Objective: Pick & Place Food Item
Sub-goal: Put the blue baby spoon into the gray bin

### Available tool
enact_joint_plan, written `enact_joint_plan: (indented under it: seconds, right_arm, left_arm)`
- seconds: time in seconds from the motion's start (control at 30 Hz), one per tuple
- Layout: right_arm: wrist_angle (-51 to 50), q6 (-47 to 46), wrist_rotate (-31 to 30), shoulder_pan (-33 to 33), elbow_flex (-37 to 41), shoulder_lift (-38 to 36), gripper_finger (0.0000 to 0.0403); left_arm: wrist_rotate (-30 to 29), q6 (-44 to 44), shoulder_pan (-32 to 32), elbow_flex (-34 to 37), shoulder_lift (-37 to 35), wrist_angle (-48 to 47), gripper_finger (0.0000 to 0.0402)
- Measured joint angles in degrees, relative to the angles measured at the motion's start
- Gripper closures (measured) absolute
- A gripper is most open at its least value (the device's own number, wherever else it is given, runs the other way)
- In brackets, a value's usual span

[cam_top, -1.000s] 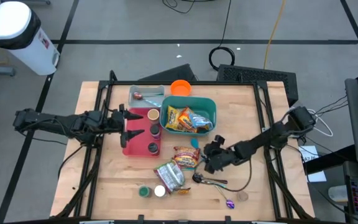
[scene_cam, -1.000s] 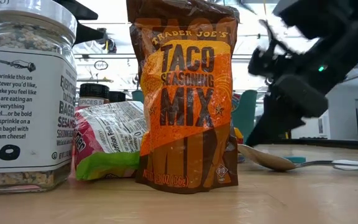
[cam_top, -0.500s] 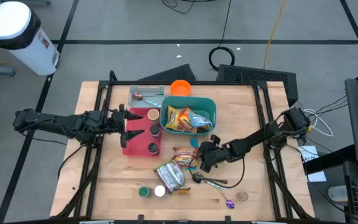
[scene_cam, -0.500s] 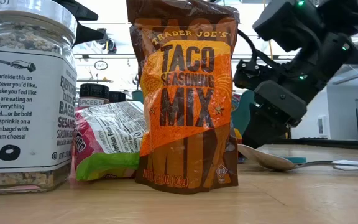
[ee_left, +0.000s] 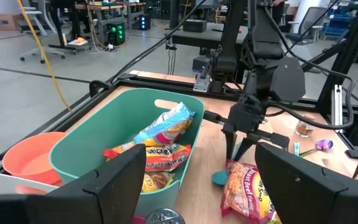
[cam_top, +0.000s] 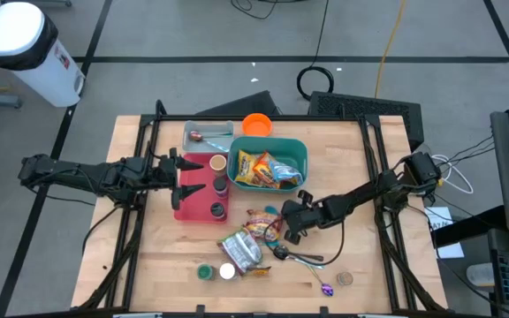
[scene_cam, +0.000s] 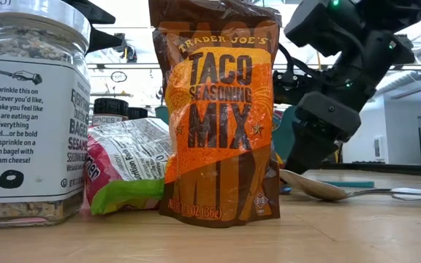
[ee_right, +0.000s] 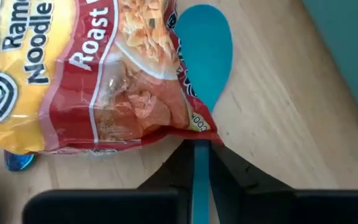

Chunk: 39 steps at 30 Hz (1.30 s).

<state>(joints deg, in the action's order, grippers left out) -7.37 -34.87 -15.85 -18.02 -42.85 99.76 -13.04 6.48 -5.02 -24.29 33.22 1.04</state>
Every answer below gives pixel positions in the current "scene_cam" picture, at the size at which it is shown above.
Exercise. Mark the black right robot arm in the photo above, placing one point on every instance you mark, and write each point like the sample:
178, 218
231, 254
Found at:
378, 22

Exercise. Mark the pink green snack packet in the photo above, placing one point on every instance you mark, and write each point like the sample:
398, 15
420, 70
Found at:
130, 157

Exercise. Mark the iridescent purple spoon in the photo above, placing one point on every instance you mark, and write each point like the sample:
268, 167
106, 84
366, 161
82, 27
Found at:
316, 188
349, 184

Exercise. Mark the long ceiling light bar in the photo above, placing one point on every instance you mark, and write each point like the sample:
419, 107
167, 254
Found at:
137, 66

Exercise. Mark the black metal table frame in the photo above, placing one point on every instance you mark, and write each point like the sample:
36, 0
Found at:
397, 170

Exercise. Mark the brown orange taco seasoning packet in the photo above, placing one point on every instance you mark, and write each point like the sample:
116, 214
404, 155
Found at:
218, 146

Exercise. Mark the black lid spices jar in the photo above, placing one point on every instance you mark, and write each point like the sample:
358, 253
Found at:
110, 107

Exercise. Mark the teal plastic bin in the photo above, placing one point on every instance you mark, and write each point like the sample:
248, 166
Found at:
285, 142

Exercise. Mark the white lid bagel seasoning jar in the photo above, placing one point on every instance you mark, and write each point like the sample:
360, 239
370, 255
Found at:
31, 128

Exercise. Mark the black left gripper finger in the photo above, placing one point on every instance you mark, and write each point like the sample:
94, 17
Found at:
102, 39
95, 12

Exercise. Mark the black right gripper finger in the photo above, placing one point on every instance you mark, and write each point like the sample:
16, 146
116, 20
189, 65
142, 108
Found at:
309, 149

